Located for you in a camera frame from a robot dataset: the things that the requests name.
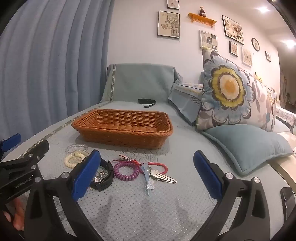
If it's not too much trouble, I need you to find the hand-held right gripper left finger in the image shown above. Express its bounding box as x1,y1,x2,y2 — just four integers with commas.
23,149,103,241

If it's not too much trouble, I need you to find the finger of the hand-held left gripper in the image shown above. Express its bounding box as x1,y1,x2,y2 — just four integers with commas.
0,140,50,180
0,133,22,154

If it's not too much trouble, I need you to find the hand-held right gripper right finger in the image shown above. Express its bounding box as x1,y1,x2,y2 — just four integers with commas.
193,150,271,241

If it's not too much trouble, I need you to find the crystal bead bracelet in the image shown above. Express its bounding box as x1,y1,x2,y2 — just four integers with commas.
91,168,109,183

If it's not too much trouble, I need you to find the black wrist watch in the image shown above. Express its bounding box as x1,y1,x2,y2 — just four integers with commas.
89,160,114,192

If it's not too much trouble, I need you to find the cream spiral hair tie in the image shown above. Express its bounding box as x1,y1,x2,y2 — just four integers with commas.
64,150,89,168

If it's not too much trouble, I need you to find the purple spiral hair tie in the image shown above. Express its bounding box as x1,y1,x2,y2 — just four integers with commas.
113,161,141,181

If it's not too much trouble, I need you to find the clear spiral hair tie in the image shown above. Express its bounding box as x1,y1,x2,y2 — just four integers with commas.
65,144,89,154

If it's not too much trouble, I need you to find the red cord with metal clip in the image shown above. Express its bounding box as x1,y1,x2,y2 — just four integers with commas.
110,155,167,175

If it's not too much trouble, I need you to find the brown wicker basket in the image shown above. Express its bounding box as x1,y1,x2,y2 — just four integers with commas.
71,109,174,150

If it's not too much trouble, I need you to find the light blue hair clip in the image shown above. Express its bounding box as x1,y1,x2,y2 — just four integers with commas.
141,162,155,196

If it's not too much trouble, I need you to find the person's left hand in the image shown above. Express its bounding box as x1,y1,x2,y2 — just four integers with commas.
3,198,25,231

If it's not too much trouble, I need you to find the teal cushion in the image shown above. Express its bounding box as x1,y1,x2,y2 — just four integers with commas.
201,124,294,176

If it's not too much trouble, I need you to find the striped blue pillow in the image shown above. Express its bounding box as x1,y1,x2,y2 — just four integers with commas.
168,74,205,126

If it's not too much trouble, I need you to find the floral print pillow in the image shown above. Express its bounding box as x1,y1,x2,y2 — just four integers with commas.
196,47,278,133

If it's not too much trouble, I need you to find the blue curtain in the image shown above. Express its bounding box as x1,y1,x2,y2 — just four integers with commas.
0,0,115,149

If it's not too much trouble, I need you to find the light framed butterfly picture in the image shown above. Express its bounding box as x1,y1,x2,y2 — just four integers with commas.
241,46,253,67

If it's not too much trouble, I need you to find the small dark framed picture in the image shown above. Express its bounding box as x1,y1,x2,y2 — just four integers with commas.
229,41,239,57

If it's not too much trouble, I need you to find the white framed grid picture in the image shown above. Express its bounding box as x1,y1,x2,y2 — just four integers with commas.
199,30,218,52

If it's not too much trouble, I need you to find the black framed flower picture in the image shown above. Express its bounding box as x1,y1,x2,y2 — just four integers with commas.
221,15,245,45

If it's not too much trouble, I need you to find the black framed butterfly print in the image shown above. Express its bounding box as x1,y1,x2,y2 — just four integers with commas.
157,10,180,38

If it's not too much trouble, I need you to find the black strap band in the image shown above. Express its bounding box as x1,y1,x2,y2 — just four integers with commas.
138,98,157,108

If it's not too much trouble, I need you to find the orange wall shelf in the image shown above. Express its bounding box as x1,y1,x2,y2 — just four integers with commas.
188,12,217,28

